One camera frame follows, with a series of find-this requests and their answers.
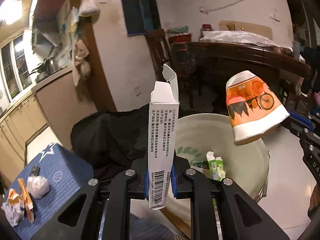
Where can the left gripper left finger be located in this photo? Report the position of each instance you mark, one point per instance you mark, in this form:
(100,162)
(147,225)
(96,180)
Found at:
(100,211)

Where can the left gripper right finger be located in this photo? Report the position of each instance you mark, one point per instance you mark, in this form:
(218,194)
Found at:
(220,206)

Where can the green carton box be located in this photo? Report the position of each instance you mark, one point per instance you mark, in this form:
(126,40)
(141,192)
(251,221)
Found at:
(216,166)

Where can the clear plastic bag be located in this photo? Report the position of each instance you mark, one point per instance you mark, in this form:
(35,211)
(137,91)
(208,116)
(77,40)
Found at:
(38,186)

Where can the white medicine box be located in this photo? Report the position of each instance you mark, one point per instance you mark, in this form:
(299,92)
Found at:
(163,116)

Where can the black tissue packet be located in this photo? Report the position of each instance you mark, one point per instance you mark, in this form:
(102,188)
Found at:
(34,171)

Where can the orange snack box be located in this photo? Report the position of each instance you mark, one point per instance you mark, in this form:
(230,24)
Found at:
(28,203)

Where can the squashed orange paper cup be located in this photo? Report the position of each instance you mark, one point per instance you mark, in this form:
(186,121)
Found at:
(14,198)

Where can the kitchen window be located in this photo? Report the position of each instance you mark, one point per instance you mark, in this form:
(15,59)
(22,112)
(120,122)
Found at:
(16,75)

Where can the person right hand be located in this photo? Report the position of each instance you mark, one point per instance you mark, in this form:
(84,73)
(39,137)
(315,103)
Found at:
(315,198)

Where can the white plastic bucket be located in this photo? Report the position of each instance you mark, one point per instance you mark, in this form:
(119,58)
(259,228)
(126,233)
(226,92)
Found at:
(247,165)

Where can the dark wooden dining table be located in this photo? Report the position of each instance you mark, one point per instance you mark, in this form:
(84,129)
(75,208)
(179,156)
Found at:
(223,60)

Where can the beige lower cabinets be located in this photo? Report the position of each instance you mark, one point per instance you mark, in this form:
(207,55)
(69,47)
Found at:
(54,103)

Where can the white plastic pouch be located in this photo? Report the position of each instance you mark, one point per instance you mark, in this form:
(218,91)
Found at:
(14,214)

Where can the hanging cloth bags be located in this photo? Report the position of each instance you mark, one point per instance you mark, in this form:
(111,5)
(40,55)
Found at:
(81,69)

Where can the dark wooden chair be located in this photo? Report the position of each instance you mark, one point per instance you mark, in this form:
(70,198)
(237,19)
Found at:
(173,52)

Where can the steel kettle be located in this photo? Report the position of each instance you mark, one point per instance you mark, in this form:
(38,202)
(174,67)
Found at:
(51,67)

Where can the black frying pan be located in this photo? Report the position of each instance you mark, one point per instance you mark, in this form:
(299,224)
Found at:
(43,67)

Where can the range hood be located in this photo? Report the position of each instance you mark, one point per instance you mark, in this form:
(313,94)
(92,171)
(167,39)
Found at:
(45,39)

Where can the hanging white plastic bag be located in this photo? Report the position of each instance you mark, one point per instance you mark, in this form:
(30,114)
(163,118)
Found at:
(88,8)

